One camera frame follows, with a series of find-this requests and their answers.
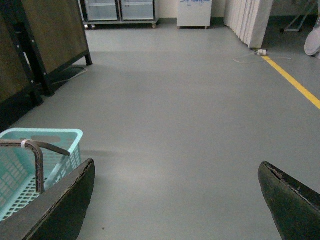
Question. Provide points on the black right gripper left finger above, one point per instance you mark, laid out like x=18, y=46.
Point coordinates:
x=58, y=213

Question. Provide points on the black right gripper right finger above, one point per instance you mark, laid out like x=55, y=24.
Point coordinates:
x=295, y=208

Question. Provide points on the light blue plastic basket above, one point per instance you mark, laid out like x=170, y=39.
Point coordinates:
x=18, y=167

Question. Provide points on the brown basket handle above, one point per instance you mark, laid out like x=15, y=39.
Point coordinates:
x=35, y=147

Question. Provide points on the white power strip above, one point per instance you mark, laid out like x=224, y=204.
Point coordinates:
x=261, y=52

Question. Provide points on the person's white shoe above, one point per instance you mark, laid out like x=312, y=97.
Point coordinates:
x=312, y=43

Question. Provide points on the white folding partition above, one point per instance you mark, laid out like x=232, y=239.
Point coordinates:
x=248, y=19

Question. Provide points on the glass door refrigerator cabinet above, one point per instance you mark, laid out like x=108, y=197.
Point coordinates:
x=119, y=12

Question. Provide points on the wooden board black frame stand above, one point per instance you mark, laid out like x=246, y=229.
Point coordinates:
x=38, y=40

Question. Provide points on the metal ladder frame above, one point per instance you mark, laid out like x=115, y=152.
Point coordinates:
x=295, y=26

